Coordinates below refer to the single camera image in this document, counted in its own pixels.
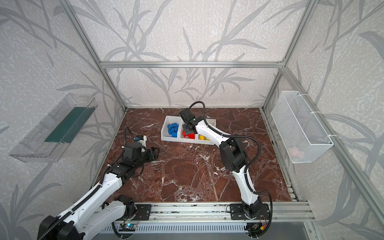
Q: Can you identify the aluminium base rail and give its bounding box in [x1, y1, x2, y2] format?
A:
[62, 201, 316, 224]

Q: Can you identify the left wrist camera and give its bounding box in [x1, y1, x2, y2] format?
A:
[134, 135, 147, 145]

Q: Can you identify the pink object in basket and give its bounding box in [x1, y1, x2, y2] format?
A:
[288, 147, 303, 159]

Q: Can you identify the red long lego brick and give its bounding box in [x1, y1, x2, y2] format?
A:
[186, 133, 195, 139]

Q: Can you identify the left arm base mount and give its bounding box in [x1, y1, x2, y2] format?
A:
[119, 204, 152, 221]

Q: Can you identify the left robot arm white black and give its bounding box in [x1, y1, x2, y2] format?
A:
[38, 142, 160, 240]

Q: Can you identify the green circuit board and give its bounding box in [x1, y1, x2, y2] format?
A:
[119, 223, 138, 232]

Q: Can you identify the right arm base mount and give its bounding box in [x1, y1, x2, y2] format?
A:
[228, 204, 272, 221]

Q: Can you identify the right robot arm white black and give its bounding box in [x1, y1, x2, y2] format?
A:
[180, 108, 263, 219]

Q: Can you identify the white three-compartment sorting bin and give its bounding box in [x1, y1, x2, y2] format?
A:
[160, 115, 217, 146]

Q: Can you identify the white wire mesh basket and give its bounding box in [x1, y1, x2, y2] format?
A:
[271, 91, 334, 164]

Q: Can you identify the clear acrylic wall shelf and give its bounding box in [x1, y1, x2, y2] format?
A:
[9, 94, 98, 163]

